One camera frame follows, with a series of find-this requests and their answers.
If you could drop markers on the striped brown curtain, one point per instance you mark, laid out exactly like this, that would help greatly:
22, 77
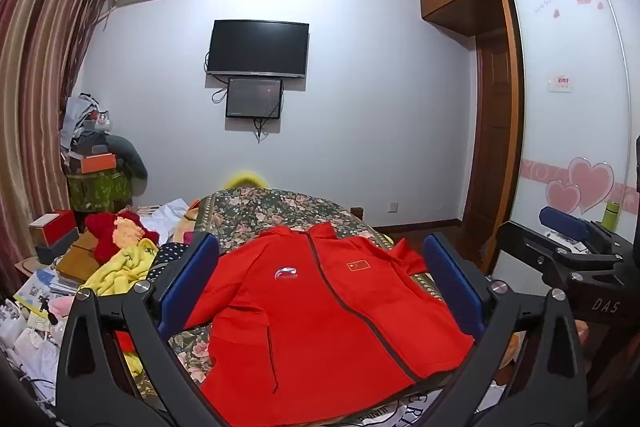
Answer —
37, 72

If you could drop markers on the small black wall monitor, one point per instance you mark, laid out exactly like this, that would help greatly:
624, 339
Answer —
254, 98

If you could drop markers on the green patterned cloth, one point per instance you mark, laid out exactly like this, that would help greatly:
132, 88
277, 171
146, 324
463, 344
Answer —
97, 192

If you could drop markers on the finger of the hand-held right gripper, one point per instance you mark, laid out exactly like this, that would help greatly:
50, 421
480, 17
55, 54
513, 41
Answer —
562, 218
525, 247

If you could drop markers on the red and white door label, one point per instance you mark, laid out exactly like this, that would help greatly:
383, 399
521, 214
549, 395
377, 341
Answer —
561, 82

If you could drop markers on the brown wooden door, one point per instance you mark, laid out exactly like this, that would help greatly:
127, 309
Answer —
492, 132

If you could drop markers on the red storage box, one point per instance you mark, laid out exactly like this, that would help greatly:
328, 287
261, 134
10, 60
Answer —
60, 224

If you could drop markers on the brown bag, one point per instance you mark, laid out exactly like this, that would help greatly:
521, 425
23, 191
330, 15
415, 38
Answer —
77, 259

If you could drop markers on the floral bedspread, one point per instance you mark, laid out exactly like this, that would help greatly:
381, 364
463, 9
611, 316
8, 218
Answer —
260, 207

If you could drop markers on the orange box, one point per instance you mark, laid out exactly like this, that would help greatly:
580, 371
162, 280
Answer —
99, 163

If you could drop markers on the red zip jacket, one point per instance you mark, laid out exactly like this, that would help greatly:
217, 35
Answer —
320, 322

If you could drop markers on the wooden bedpost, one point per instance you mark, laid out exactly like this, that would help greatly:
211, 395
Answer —
356, 212

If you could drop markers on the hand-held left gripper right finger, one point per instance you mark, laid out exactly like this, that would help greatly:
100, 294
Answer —
450, 284

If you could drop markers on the yellow fleece cloth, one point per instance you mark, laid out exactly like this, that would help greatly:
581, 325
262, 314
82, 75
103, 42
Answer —
122, 269

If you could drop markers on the dark polka-dot cloth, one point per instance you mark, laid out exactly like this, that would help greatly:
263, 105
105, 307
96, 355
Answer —
167, 257

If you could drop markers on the white plastic bags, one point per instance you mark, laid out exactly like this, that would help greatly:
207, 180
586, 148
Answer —
27, 342

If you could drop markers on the red plush cloth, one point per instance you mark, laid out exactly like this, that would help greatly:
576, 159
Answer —
107, 234

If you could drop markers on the yellow fluffy item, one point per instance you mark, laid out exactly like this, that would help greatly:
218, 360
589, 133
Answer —
246, 179

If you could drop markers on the white wall socket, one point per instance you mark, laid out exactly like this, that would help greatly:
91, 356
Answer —
393, 206

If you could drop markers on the white heart-print sliding door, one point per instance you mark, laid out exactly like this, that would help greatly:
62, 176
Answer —
575, 107

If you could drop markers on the white printed cloth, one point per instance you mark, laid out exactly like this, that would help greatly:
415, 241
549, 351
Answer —
395, 412

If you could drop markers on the grey clothes pile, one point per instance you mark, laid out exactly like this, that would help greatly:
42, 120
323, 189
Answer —
92, 122

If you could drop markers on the green bottle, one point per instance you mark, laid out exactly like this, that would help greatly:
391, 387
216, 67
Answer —
610, 214

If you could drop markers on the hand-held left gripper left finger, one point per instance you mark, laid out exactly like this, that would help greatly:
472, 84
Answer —
200, 274

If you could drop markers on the black wall television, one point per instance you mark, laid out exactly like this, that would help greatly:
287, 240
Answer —
257, 49

